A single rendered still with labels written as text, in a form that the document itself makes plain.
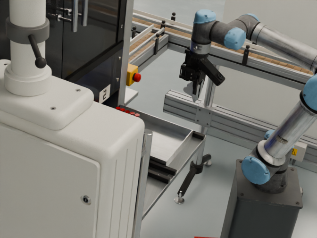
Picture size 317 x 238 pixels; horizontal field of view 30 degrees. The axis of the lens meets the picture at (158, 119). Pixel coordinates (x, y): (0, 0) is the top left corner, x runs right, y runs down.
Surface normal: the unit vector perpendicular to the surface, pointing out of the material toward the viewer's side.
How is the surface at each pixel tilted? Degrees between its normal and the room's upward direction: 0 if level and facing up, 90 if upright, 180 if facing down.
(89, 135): 0
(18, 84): 90
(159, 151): 0
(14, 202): 90
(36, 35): 90
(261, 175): 97
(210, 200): 0
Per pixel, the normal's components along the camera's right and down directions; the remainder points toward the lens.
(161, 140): 0.11, -0.84
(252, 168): -0.62, 0.47
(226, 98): -0.43, 0.44
